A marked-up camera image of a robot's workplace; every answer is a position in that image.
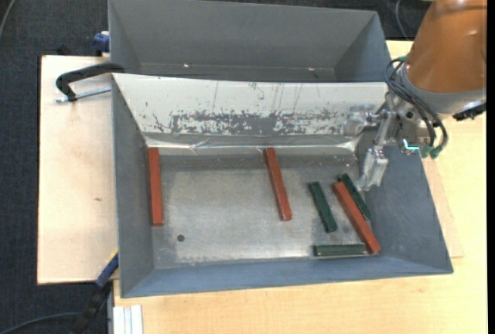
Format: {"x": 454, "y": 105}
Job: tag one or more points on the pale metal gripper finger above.
{"x": 357, "y": 121}
{"x": 373, "y": 168}

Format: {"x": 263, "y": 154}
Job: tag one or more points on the dark green flat block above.
{"x": 357, "y": 197}
{"x": 322, "y": 206}
{"x": 340, "y": 250}

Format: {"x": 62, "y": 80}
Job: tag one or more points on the red-brown flat block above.
{"x": 277, "y": 185}
{"x": 356, "y": 218}
{"x": 155, "y": 187}

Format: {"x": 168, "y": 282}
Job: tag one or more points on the grey metal bin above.
{"x": 232, "y": 201}

